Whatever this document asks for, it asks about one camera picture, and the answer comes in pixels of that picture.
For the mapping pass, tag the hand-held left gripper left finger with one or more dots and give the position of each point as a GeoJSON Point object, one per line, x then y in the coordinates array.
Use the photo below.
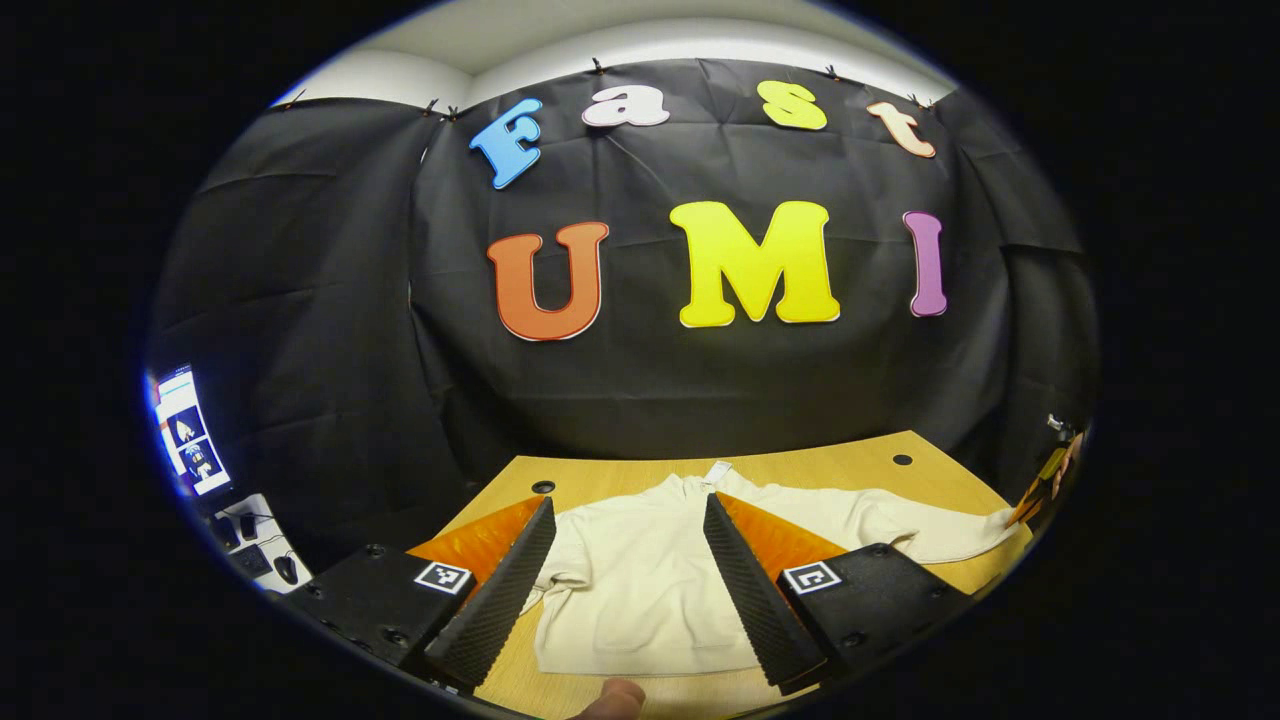
{"type": "Point", "coordinates": [500, 600]}

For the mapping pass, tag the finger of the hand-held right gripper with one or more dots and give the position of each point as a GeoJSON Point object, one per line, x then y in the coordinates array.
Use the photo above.
{"type": "Point", "coordinates": [1035, 490]}

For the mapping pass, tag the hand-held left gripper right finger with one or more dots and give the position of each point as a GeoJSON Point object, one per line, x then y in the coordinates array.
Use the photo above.
{"type": "Point", "coordinates": [755, 600]}

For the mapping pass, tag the cream sweatshirt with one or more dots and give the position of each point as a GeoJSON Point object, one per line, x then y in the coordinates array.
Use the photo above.
{"type": "Point", "coordinates": [630, 590]}

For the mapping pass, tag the black computer mouse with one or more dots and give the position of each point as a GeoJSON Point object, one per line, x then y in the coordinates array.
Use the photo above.
{"type": "Point", "coordinates": [287, 568]}

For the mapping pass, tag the black backdrop cloth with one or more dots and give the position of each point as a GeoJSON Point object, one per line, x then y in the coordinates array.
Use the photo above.
{"type": "Point", "coordinates": [650, 400]}

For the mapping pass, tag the white desk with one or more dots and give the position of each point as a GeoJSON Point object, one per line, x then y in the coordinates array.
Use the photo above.
{"type": "Point", "coordinates": [262, 545]}

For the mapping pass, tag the lit computer monitor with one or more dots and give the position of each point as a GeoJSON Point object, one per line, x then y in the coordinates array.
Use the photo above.
{"type": "Point", "coordinates": [190, 435]}

